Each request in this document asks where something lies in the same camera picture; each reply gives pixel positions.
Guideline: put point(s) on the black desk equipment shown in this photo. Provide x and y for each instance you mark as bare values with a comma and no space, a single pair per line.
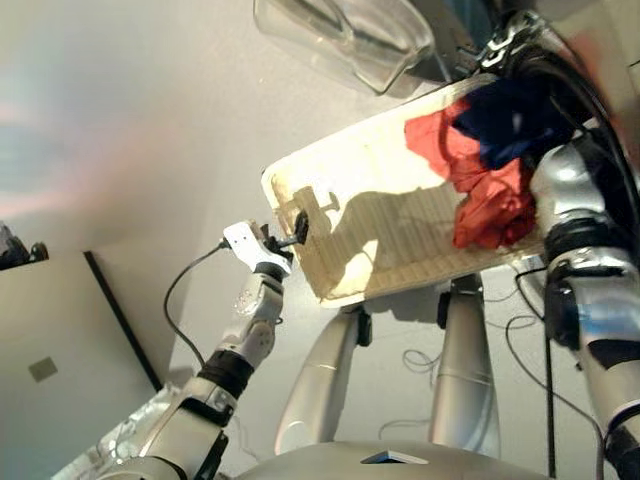
15,252

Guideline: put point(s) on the blue garment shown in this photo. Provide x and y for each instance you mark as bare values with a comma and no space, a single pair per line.
500,125

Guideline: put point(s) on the pale woven basket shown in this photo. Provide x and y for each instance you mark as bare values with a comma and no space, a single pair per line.
390,165

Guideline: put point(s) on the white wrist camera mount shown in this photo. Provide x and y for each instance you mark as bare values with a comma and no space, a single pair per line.
245,245

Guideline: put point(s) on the silver robot torso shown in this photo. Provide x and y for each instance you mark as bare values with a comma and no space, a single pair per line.
350,465

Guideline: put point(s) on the silver robot leg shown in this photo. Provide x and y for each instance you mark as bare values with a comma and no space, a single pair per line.
320,380
460,380

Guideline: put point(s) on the clear glass washing machine door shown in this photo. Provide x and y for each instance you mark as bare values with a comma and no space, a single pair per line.
350,45

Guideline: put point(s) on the red garment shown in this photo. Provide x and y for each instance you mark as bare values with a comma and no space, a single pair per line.
480,200

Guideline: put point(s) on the grey panel with square sticker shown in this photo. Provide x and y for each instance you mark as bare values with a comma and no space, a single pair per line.
60,400

